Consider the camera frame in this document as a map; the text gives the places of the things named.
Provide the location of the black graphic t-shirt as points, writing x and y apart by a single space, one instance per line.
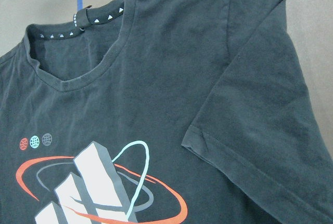
161 111

